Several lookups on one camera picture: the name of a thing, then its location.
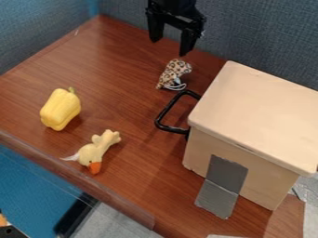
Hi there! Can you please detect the yellow plush duck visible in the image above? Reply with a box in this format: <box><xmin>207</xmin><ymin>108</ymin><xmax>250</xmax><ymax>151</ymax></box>
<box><xmin>60</xmin><ymin>128</ymin><xmax>124</xmax><ymax>176</ymax></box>

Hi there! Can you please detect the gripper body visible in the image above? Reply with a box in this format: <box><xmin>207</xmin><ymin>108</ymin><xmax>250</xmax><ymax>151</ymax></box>
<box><xmin>143</xmin><ymin>0</ymin><xmax>208</xmax><ymax>33</ymax></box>

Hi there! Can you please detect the leopard print plush toy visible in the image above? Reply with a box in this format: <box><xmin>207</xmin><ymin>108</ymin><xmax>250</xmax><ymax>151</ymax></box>
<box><xmin>154</xmin><ymin>58</ymin><xmax>194</xmax><ymax>92</ymax></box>

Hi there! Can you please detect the yellow toy pepper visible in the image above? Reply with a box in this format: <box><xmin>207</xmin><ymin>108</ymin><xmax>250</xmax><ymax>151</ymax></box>
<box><xmin>38</xmin><ymin>86</ymin><xmax>83</xmax><ymax>132</ymax></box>

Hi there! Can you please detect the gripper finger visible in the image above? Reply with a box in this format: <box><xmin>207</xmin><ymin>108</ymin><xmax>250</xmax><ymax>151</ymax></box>
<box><xmin>146</xmin><ymin>14</ymin><xmax>167</xmax><ymax>44</ymax></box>
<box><xmin>179</xmin><ymin>27</ymin><xmax>205</xmax><ymax>58</ymax></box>

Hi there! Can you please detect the cabinet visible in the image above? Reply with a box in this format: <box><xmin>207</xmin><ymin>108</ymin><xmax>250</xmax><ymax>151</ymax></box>
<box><xmin>181</xmin><ymin>59</ymin><xmax>318</xmax><ymax>220</ymax></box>

